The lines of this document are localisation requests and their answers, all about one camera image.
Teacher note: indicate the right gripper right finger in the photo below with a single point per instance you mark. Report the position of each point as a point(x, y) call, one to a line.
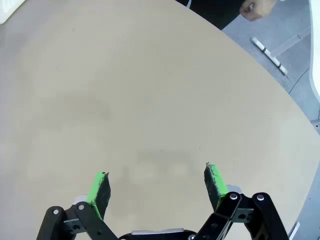
point(215, 185)

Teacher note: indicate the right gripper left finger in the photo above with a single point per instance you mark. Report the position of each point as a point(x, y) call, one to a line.
point(100, 190)

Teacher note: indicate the cream folding shopping basket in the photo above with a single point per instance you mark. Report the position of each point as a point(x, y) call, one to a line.
point(7, 10)

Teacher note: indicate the person's left hand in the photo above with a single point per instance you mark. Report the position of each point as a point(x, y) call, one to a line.
point(257, 10)

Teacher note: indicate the white striped floor strip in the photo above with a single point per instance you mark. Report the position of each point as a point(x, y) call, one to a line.
point(268, 55)

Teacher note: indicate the white side table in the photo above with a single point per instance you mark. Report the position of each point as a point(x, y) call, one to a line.
point(315, 37)

